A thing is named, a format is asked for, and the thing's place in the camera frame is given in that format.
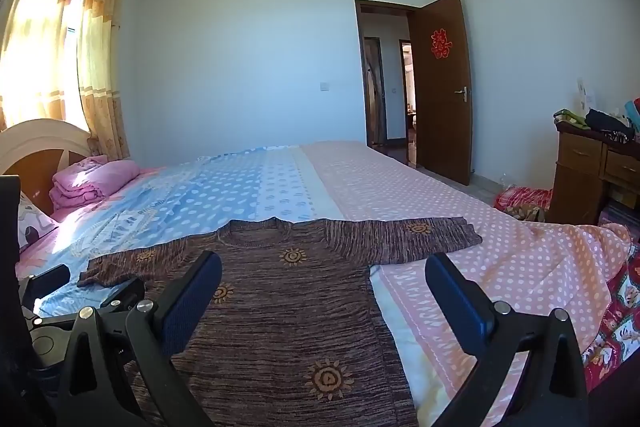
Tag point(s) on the red cloth pile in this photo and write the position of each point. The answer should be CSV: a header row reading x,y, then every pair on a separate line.
x,y
522,202

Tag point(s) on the polka dot bed sheet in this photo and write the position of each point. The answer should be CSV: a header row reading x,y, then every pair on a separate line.
x,y
500,257

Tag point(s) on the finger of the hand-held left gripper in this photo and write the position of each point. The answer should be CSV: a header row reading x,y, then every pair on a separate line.
x,y
122,292

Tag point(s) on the brown door frame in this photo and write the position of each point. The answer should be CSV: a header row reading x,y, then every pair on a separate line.
x,y
359,72

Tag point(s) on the red printed blanket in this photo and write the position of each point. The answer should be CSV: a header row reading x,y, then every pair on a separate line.
x,y
620,322

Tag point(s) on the red paper door decoration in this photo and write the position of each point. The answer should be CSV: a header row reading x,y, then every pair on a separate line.
x,y
440,43

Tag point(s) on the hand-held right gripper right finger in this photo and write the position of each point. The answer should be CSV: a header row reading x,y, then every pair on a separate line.
x,y
457,304

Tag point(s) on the yellow patterned curtain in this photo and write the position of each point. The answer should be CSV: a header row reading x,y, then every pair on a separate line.
x,y
102,57
35,32

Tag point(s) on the brown wooden door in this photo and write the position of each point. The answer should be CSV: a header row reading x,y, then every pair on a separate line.
x,y
440,117

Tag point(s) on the green cloth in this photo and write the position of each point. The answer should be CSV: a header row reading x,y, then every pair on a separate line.
x,y
570,119

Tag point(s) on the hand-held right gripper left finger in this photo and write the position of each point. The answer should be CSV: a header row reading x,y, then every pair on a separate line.
x,y
192,307

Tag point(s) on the wooden desk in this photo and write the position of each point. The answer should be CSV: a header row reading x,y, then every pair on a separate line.
x,y
575,172

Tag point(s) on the window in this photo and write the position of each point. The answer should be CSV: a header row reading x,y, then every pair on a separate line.
x,y
73,57

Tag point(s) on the pink folded blanket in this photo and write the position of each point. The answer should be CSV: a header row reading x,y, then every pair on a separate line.
x,y
95,179

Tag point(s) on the patterned pillow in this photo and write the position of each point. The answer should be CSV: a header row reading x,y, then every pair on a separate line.
x,y
35,227

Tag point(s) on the cream wooden headboard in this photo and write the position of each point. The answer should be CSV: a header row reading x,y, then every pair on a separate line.
x,y
30,142

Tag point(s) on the brown knit sweater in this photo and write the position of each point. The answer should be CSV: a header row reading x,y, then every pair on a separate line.
x,y
280,332

